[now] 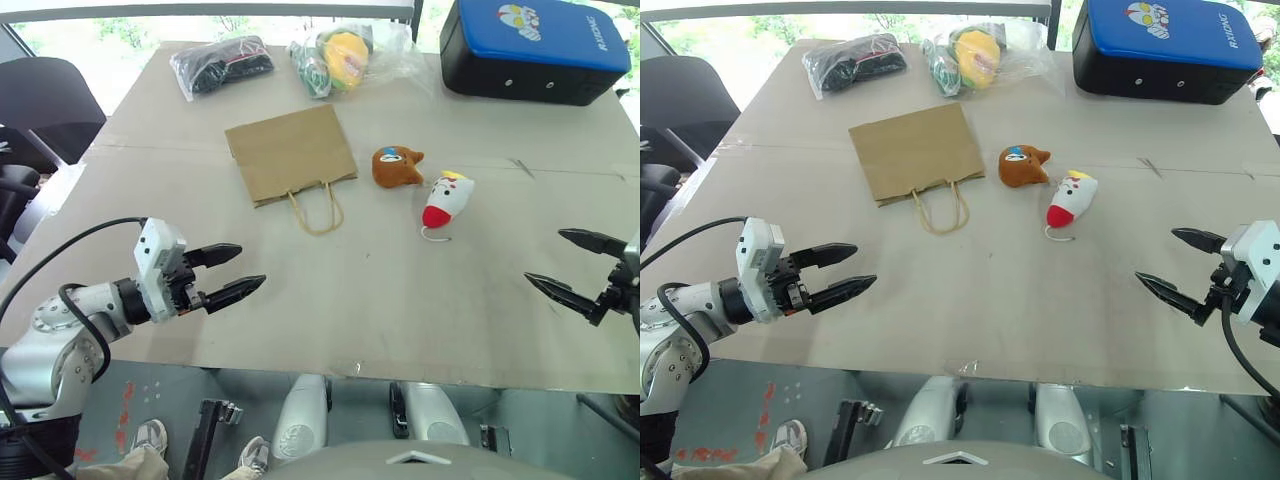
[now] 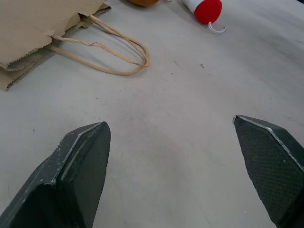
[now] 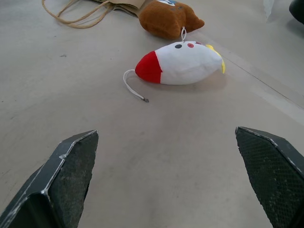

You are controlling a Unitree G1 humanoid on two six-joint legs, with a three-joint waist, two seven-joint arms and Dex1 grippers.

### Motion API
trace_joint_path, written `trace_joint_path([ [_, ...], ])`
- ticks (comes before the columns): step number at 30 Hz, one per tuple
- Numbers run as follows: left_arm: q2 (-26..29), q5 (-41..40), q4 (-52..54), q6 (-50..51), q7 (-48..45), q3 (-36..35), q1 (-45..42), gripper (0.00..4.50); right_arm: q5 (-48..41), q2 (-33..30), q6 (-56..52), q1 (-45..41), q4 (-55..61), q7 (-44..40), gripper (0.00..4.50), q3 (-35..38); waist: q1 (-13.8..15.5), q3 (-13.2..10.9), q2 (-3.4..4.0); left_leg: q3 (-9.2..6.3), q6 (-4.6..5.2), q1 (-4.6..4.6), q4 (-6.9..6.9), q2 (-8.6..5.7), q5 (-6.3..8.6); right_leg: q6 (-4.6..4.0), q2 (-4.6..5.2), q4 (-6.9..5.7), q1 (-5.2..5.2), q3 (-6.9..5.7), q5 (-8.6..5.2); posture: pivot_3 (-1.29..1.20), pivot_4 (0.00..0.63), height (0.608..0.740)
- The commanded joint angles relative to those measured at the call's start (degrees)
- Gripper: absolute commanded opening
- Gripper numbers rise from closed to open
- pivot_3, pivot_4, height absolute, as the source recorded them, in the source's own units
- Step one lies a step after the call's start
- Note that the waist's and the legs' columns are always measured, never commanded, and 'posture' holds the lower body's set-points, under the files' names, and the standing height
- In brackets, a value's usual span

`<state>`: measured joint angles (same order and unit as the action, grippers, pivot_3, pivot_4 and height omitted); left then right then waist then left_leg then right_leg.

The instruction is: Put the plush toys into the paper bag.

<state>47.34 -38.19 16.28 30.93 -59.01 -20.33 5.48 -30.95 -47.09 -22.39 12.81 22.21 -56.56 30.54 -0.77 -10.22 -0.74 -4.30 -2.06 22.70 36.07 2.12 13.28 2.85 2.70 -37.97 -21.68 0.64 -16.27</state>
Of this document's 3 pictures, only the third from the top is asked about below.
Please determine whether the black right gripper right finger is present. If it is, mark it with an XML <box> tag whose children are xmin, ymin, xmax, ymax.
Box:
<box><xmin>235</xmin><ymin>126</ymin><xmax>304</xmax><ymax>228</ymax></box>

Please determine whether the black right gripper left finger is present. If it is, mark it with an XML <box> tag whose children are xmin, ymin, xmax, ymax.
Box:
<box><xmin>0</xmin><ymin>129</ymin><xmax>99</xmax><ymax>228</ymax></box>

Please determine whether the black rounded object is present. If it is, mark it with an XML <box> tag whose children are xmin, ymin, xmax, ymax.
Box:
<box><xmin>289</xmin><ymin>0</ymin><xmax>304</xmax><ymax>24</ymax></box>

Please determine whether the brown paper bag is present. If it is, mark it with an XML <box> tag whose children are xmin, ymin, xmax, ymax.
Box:
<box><xmin>41</xmin><ymin>0</ymin><xmax>152</xmax><ymax>29</ymax></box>

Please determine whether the brown plush toy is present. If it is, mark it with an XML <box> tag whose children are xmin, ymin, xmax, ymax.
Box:
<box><xmin>138</xmin><ymin>0</ymin><xmax>205</xmax><ymax>40</ymax></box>

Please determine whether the white red rocket plush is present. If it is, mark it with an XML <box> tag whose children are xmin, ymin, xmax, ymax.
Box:
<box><xmin>123</xmin><ymin>27</ymin><xmax>226</xmax><ymax>103</ymax></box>

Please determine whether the clear plastic wrap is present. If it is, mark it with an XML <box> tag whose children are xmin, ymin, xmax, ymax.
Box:
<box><xmin>263</xmin><ymin>0</ymin><xmax>279</xmax><ymax>20</ymax></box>

